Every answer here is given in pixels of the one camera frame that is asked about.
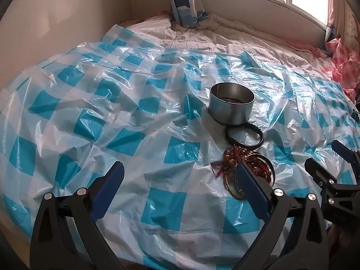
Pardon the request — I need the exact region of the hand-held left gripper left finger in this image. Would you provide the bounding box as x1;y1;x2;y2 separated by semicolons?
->
29;161;126;270

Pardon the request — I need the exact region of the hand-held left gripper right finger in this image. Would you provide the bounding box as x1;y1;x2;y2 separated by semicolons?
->
235;162;329;270

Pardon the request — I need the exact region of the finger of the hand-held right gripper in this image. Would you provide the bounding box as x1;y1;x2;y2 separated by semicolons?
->
304;157;360;223
331;140;360;184

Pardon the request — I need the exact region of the gold chain bracelet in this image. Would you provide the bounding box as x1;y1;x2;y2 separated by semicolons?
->
223;173;249;200

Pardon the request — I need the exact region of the brown bead bracelet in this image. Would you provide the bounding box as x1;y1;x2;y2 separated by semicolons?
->
223;145;272;185

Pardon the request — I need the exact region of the red cord bracelet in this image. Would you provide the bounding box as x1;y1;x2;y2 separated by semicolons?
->
209;161;227;179

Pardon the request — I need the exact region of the black ribbed bracelet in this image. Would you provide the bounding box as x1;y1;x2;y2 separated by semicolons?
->
225;122;265;148

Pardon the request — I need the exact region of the round metal tin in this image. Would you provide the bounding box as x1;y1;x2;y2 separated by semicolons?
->
209;82;255;126

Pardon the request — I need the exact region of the blue checkered plastic sheet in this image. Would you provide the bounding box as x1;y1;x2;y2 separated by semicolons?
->
0;24;360;270

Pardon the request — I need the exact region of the pink checkered plastic sheet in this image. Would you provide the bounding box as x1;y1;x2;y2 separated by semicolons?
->
323;37;360;103

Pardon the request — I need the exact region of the pink bed sheet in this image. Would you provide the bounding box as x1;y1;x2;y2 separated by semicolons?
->
270;38;334;60

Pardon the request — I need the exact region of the beige patterned curtain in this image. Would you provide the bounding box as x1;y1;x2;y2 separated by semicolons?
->
325;0;360;52

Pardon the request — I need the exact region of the white striped quilt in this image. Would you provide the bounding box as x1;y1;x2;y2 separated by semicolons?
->
124;13;332;71

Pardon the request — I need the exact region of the blue printed pillow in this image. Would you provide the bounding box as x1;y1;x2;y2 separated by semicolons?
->
166;0;210;30

